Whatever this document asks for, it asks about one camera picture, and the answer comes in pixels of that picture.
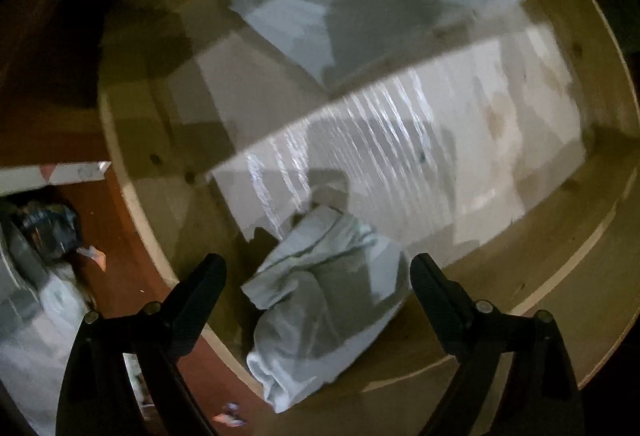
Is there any tall white cardboard box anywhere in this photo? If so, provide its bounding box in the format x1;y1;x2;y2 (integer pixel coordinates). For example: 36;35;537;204
0;160;112;197

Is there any clear plastic drawer liner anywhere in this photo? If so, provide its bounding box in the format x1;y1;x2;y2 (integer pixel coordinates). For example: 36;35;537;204
200;23;588;262

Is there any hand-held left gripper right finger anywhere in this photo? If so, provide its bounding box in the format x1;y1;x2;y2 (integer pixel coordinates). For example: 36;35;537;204
409;252;586;436

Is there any blue plastic packet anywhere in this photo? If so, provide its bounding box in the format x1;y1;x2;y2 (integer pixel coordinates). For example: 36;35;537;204
20;203;81;262

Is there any white leaf print cloth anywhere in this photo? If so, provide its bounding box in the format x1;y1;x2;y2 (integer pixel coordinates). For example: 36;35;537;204
0;211;96;436

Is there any small crumpled wrapper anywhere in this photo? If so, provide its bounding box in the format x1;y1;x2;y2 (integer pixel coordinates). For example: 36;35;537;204
212;402;247;428

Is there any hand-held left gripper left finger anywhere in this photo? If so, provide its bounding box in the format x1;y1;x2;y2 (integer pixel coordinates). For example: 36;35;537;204
56;253;228;436

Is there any orange wrapper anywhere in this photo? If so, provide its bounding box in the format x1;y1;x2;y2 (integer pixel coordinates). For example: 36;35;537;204
77;245;108;272

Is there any pale grey underwear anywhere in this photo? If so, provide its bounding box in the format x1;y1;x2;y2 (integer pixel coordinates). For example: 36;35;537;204
241;206;412;413

